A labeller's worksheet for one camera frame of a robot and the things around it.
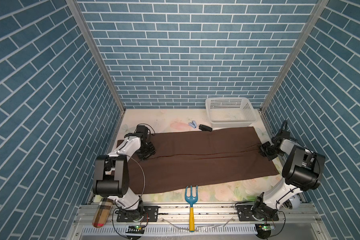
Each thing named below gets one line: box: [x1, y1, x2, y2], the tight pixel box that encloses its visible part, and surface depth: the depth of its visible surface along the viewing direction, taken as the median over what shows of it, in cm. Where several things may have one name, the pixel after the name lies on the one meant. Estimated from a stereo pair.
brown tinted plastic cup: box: [92, 198, 114, 228], surface depth 73 cm
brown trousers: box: [128, 126, 280, 195], surface depth 96 cm
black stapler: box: [198, 124, 213, 132], surface depth 110 cm
